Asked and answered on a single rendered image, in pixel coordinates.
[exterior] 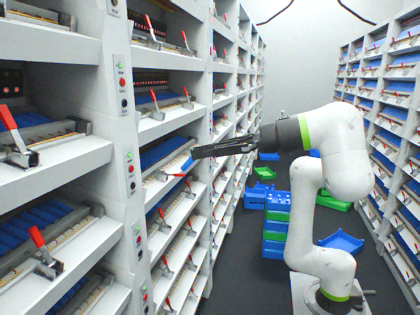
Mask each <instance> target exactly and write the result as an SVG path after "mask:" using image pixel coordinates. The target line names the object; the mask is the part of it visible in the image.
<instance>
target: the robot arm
mask: <svg viewBox="0 0 420 315"><path fill-rule="evenodd" d="M281 115H282V116H281V117H279V118H277V119H276V124H274V123H269V124H266V125H261V127H260V134H256V135H255V134H254V133H249V134H247V135H243V136H237V137H234V138H229V139H226V140H221V141H220V142H218V143H213V144H207V145H203V146H197V147H193V150H190V155H191V157H192V161H194V160H197V159H203V158H210V157H214V156H215V157H216V158H220V157H225V156H234V155H239V154H250V152H252V151H255V150H257V148H263V150H264V153H265V154H270V153H274V152H279V149H280V150H281V153H282V154H289V155H291V156H292V153H293V152H300V151H304V150H311V149H317V150H318V151H319V153H320V158H321V159H317V158H313V157H300V158H298V159H296V160H295V161H294V162H293V163H292V164H291V166H290V169H289V174H290V184H291V211H290V220H289V230H288V235H287V241H286V244H285V249H284V252H283V257H284V262H285V264H286V265H287V266H288V267H289V268H291V269H293V270H296V271H299V272H302V273H305V274H308V275H310V276H314V277H317V278H319V279H320V280H319V284H320V287H319V288H318V289H317V290H316V294H315V298H316V302H317V303H318V305H319V306H320V307H321V308H322V309H324V310H325V311H327V312H329V313H331V314H334V315H345V314H348V313H349V312H350V311H351V309H352V308H353V309H355V310H357V311H363V309H364V308H363V306H362V305H363V302H365V300H363V297H364V296H376V292H375V290H361V289H360V288H359V287H358V288H357V287H356V285H353V283H354V275H355V270H356V261H355V259H354V257H353V256H352V255H350V254H348V253H347V252H345V251H342V250H340V249H333V248H327V247H319V246H317V245H314V244H313V242H312V233H313V220H314V208H315V203H316V196H317V192H318V190H319V189H320V188H323V187H324V188H326V190H327V191H328V193H329V195H330V196H332V197H333V198H335V199H338V200H341V201H347V202H353V201H358V200H361V199H363V198H365V197H366V196H367V195H368V194H369V193H371V191H372V190H373V187H374V185H375V175H374V172H373V169H372V166H371V162H370V160H369V156H368V152H367V149H366V139H365V134H364V122H363V118H362V115H361V113H360V112H359V110H358V109H357V108H356V107H354V106H353V105H351V104H349V103H347V102H332V103H330V104H327V105H326V106H324V107H321V108H318V109H317V110H313V111H311V112H306V113H303V114H298V115H286V114H285V111H281Z"/></svg>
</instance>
